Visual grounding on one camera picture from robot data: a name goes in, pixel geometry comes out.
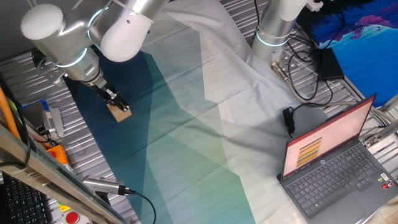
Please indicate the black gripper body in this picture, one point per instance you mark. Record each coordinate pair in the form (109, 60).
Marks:
(104, 91)

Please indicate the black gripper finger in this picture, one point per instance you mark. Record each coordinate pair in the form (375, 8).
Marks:
(114, 102)
(125, 107)

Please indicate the small wooden cube block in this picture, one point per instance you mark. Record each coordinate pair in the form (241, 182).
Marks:
(119, 115)

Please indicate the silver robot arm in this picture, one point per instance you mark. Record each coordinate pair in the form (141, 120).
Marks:
(77, 37)

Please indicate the grey device with blue top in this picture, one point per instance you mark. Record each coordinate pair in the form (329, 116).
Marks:
(46, 119)

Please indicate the blue green gradient tablecloth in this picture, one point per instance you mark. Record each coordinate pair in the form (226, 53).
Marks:
(186, 140)

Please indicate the orange box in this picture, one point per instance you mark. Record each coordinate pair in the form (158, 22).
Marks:
(59, 154)

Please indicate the orange pole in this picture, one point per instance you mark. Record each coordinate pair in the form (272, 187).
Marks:
(7, 115)

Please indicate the thin metal pole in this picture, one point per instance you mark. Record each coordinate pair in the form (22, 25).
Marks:
(30, 3)

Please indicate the red emergency stop button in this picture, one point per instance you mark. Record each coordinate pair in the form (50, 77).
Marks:
(72, 217)

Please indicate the black keyboard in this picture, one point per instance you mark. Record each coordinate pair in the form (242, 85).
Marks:
(23, 202)

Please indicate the flat black box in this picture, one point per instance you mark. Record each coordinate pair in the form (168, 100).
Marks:
(330, 63)

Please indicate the grey open laptop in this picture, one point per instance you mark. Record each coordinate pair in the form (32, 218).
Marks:
(335, 174)

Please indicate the blue painted poster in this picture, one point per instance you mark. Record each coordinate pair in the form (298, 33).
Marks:
(367, 46)

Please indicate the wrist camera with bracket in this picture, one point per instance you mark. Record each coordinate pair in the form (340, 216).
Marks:
(51, 74)

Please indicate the silver camera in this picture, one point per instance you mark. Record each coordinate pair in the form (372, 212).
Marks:
(101, 185)

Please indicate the aluminium frame beam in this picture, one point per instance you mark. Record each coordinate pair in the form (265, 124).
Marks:
(46, 177)

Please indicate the aluminium extrusion bracket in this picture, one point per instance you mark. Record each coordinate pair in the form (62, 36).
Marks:
(381, 137)

